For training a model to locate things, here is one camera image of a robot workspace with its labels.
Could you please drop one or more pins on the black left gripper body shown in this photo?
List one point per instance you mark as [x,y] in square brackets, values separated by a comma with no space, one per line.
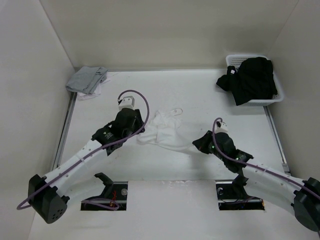
[138,125]

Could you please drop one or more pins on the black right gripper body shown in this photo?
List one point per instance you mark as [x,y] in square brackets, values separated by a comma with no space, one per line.
[207,145]

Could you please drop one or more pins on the white tank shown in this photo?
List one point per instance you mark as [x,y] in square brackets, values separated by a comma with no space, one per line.
[164,130]
[96,93]

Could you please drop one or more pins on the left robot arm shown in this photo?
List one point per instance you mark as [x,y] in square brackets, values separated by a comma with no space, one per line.
[51,194]

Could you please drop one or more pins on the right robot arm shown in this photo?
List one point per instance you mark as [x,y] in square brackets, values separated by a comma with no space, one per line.
[299,197]

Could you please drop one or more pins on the folded white tank top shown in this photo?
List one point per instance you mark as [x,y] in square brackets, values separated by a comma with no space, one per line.
[96,93]

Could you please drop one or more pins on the folded grey tank top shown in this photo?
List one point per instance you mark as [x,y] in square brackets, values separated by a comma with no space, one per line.
[87,79]

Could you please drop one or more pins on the black tank top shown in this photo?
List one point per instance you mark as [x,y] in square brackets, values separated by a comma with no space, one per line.
[253,80]

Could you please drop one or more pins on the white plastic basket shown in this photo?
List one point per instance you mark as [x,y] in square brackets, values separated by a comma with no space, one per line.
[236,60]

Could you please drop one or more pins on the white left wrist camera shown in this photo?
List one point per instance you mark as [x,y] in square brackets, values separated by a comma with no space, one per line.
[126,102]

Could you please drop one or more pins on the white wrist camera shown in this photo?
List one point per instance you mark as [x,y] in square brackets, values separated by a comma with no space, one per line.
[221,127]
[126,102]

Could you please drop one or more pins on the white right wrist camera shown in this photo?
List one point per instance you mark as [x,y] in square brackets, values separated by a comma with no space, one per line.
[221,127]

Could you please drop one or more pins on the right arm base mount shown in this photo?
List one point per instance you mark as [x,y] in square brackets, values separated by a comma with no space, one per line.
[231,196]

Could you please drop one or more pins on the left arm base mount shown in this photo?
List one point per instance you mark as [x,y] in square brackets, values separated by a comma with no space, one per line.
[113,196]

